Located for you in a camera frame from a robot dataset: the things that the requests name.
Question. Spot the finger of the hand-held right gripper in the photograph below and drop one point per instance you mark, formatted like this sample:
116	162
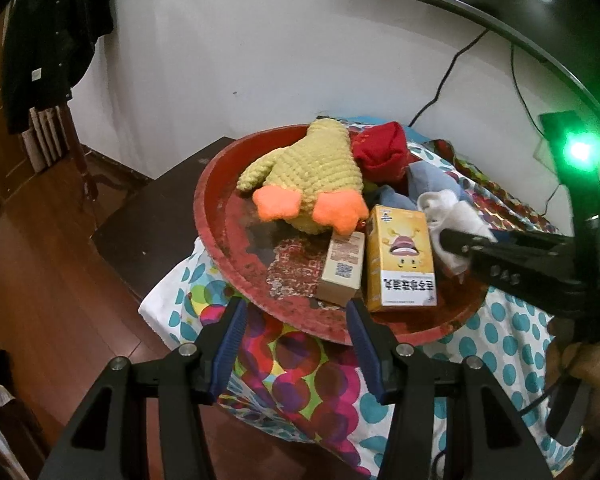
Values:
460	240

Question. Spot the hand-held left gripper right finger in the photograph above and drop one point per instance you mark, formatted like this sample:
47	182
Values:
367	355

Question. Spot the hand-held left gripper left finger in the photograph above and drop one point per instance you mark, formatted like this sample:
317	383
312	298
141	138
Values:
227	350

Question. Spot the white sock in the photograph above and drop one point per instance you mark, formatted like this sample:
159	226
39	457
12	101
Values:
455	212

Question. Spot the yellow medicine box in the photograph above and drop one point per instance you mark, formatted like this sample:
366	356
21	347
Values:
400	260

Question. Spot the light blue sock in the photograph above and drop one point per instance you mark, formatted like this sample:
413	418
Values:
430	177
392	197

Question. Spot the brown medicine box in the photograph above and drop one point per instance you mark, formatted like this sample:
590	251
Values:
340	270

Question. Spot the round red tray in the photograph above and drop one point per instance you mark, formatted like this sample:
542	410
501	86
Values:
240	240

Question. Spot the red sock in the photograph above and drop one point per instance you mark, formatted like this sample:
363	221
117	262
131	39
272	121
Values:
380	150

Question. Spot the yellow duck plush toy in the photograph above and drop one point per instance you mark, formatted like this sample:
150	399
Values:
310	170

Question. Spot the polka dot cloth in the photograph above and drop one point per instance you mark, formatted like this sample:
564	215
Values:
290	360

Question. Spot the dark wooden side table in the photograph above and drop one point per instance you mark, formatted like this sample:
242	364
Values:
150	220

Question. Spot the wooden coat stand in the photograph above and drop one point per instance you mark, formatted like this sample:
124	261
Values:
80	150

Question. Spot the black jacket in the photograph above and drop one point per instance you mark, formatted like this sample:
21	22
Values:
50	35

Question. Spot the white wall socket plate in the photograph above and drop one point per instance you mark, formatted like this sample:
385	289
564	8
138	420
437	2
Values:
544	150

